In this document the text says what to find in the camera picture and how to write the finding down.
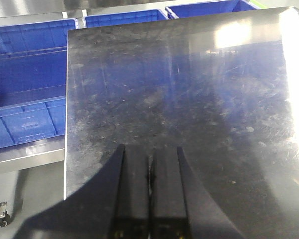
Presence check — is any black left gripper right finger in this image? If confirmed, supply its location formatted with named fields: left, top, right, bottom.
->
left=151, top=147, right=242, bottom=239

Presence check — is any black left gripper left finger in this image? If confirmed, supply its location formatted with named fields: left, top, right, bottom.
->
left=14, top=144, right=150, bottom=239

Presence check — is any blue crate lower shelf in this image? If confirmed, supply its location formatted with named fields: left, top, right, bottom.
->
left=0, top=19, right=78, bottom=148

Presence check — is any blue crate far middle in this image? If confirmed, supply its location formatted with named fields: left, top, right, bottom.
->
left=83, top=9, right=169, bottom=28

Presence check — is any blue crate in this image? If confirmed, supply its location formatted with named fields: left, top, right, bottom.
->
left=165, top=0, right=260, bottom=19
left=83, top=9, right=169, bottom=28

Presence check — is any blue crate far right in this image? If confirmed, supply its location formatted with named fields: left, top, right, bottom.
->
left=165, top=0, right=260, bottom=19

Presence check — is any stainless steel shelf rail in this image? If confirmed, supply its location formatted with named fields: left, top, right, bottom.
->
left=0, top=136, right=65, bottom=174

